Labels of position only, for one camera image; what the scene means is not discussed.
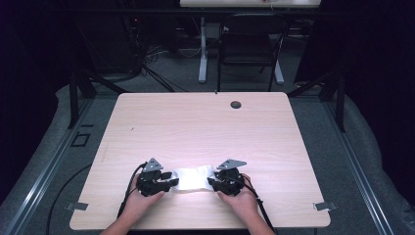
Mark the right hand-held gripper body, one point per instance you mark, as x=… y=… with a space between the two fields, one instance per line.
x=231 y=181

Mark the white desk leg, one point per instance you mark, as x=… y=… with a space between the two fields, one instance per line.
x=279 y=73
x=203 y=55

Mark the grey metal table bracket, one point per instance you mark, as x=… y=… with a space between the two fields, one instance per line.
x=76 y=206
x=325 y=206

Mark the white desk top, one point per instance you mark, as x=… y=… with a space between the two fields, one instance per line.
x=248 y=3

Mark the black folding chair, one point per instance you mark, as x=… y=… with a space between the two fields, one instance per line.
x=246 y=49

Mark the black tape square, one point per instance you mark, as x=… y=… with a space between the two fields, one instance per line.
x=80 y=139

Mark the grey table grommet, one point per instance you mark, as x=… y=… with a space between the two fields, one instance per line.
x=235 y=104

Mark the person's right hand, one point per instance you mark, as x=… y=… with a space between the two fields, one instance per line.
x=239 y=204

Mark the metal floor rail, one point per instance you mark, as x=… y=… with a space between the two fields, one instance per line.
x=49 y=169
x=359 y=169

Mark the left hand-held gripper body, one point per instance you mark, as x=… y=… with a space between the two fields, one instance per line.
x=148 y=182

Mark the person's left hand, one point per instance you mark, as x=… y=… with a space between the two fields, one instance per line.
x=142 y=205

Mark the black metal stand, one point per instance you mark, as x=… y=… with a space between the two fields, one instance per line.
x=340 y=101
x=73 y=98

